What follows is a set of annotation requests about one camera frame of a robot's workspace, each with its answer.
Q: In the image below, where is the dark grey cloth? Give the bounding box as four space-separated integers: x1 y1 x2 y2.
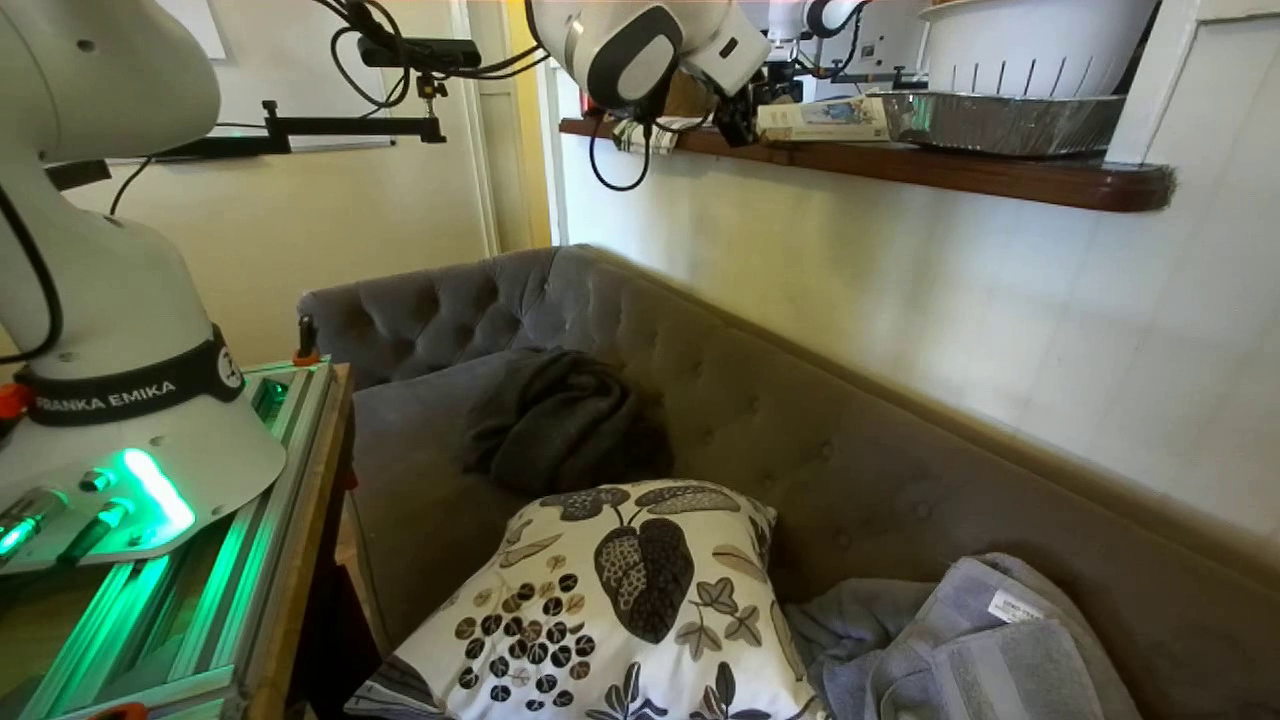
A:
462 349 675 501

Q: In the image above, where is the floral leaf print pillow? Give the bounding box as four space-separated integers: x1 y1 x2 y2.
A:
342 477 832 720

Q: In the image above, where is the aluminium rail robot table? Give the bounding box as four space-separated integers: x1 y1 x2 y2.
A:
0 357 362 720

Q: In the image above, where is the light blue blanket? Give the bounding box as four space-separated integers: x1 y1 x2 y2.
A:
779 549 1147 720

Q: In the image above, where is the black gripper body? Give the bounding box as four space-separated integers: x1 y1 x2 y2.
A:
708 77 777 153

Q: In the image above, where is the tufted fabric couch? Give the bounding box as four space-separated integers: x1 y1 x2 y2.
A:
293 240 1280 720

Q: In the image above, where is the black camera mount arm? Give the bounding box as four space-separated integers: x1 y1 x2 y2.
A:
158 98 452 168

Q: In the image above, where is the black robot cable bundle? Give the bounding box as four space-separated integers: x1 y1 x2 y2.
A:
581 114 659 199

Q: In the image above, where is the black stereo camera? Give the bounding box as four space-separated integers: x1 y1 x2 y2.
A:
352 28 488 77

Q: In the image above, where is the aluminium foil tray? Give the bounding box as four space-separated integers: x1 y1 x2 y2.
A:
886 90 1129 164

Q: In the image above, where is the dark wooden wall shelf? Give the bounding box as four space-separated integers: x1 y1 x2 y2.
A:
556 114 1179 217

